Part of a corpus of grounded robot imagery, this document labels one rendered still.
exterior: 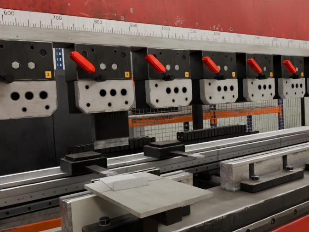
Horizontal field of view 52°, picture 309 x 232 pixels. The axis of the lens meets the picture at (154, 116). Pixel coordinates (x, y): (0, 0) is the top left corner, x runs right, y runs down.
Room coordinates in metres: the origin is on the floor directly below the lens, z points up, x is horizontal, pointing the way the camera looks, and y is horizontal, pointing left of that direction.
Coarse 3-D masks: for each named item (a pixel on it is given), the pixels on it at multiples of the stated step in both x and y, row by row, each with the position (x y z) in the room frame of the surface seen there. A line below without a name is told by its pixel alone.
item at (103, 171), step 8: (88, 152) 1.04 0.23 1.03; (96, 152) 1.04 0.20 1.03; (64, 160) 0.99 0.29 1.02; (72, 160) 0.96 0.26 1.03; (80, 160) 0.97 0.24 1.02; (88, 160) 0.97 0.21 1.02; (96, 160) 0.99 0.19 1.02; (104, 160) 1.00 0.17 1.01; (64, 168) 0.99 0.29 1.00; (72, 168) 0.94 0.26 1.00; (80, 168) 0.96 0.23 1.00; (88, 168) 0.94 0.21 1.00; (96, 168) 0.92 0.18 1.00; (104, 168) 0.91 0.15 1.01; (104, 176) 0.85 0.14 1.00
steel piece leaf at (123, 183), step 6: (102, 180) 0.79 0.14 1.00; (108, 180) 0.78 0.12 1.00; (114, 180) 0.78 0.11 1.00; (120, 180) 0.70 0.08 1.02; (126, 180) 0.71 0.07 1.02; (132, 180) 0.71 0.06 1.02; (138, 180) 0.72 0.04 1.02; (144, 180) 0.72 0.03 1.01; (108, 186) 0.73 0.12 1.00; (114, 186) 0.69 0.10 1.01; (120, 186) 0.70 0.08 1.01; (126, 186) 0.70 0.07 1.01; (132, 186) 0.71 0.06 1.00; (138, 186) 0.72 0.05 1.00
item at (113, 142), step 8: (104, 112) 0.81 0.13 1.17; (112, 112) 0.82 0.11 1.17; (120, 112) 0.84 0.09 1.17; (96, 120) 0.80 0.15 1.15; (104, 120) 0.81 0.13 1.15; (112, 120) 0.82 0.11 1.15; (120, 120) 0.84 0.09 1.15; (128, 120) 0.85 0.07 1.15; (96, 128) 0.80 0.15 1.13; (104, 128) 0.81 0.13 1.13; (112, 128) 0.82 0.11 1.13; (120, 128) 0.84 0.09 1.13; (128, 128) 0.85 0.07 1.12; (96, 136) 0.80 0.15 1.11; (104, 136) 0.81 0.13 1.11; (112, 136) 0.82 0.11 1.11; (120, 136) 0.84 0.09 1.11; (128, 136) 0.85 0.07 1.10; (96, 144) 0.81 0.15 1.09; (104, 144) 0.82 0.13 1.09; (112, 144) 0.83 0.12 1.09; (120, 144) 0.84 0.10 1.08; (128, 144) 0.86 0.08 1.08
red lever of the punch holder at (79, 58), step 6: (72, 54) 0.70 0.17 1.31; (78, 54) 0.70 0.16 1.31; (78, 60) 0.71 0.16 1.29; (84, 60) 0.71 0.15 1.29; (84, 66) 0.71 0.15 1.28; (90, 66) 0.72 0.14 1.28; (90, 72) 0.73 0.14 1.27; (96, 72) 0.73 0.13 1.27; (96, 78) 0.74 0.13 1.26; (102, 78) 0.73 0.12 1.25
